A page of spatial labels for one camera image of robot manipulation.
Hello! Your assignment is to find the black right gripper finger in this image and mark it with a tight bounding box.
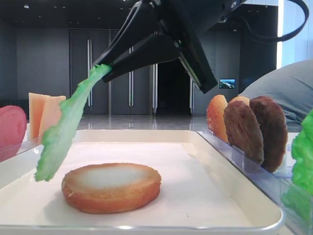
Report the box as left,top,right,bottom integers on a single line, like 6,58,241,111
102,34,180,83

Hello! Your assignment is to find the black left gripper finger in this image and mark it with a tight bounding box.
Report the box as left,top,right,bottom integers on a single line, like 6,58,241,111
93,0,161,66

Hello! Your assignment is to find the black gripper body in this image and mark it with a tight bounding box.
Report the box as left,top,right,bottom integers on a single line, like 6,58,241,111
156,0,244,94

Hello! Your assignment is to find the green lettuce leaf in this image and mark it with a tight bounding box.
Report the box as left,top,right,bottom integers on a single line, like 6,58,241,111
34,64,112,182
282,112,313,221

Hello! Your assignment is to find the front brown meat patty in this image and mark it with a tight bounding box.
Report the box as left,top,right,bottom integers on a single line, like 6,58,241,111
224,101,264,165

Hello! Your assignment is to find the brown meat patty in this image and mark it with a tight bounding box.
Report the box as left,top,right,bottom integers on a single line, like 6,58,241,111
249,96,288,172
224,101,264,165

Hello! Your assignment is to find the pale yellow cheese slice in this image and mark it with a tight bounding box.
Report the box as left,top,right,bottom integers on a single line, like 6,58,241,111
38,95,66,137

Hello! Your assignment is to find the orange cheese slice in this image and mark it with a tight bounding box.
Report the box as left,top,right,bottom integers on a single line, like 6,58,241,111
28,93,49,139

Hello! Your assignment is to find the rear brown meat patty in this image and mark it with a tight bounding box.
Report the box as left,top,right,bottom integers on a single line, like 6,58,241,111
249,96,288,172

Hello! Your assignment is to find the bread slice on tray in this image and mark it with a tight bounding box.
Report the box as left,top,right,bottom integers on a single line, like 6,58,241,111
61,163,161,214

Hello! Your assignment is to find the outer red tomato slice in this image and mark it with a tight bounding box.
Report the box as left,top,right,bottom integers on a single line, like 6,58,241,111
0,105,27,148

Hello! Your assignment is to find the open glass door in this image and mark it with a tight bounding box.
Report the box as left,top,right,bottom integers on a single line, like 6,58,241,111
153,59,192,116

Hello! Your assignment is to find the grey double door middle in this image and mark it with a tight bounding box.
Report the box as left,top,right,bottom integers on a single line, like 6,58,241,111
111,29,152,115

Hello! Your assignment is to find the grey double door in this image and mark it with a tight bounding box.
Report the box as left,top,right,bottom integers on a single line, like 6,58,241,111
111,29,152,115
70,30,109,115

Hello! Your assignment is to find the grey double door left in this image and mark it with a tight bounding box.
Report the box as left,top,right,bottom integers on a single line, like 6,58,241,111
70,30,109,115

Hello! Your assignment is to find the front bun slice right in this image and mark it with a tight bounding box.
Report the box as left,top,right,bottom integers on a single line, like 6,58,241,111
206,94,228,143

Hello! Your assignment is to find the bun slice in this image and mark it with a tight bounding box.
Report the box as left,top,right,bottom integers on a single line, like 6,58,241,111
229,96,250,106
206,94,228,143

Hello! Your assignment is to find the rear bun slice right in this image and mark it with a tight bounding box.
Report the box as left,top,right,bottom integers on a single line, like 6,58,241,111
229,96,250,106

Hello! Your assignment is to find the person in grey shirt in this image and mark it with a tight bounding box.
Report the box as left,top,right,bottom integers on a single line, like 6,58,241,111
239,59,313,133

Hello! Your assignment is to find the white rectangular tray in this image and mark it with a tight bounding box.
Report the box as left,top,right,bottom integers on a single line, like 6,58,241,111
0,130,285,235

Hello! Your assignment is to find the left clear acrylic rack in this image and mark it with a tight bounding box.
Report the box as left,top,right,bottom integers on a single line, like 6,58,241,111
0,128,71,164

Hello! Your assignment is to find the clear acrylic rack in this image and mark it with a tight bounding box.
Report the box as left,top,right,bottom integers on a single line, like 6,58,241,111
0,128,71,164
199,128,313,235

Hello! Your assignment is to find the right clear acrylic rack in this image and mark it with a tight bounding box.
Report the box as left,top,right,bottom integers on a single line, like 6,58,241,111
199,128,313,235

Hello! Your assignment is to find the small wall screen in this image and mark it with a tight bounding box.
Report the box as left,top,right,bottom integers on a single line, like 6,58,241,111
219,79,236,89

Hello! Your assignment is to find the black cable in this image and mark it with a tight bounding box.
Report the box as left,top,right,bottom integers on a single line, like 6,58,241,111
227,0,309,42

